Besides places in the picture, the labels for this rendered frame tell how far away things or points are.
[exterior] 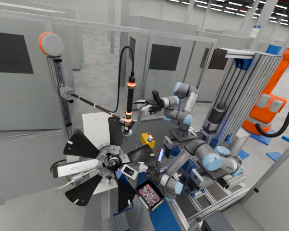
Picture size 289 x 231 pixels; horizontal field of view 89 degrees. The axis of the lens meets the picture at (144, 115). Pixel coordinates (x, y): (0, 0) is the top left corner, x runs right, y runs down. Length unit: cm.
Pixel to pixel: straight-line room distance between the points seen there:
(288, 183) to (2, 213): 332
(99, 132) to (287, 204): 227
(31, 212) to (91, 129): 146
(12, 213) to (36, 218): 30
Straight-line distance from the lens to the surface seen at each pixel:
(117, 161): 115
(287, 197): 255
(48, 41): 131
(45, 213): 247
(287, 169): 241
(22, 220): 252
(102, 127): 140
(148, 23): 354
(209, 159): 103
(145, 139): 158
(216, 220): 108
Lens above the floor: 211
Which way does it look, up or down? 32 degrees down
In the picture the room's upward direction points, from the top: 9 degrees clockwise
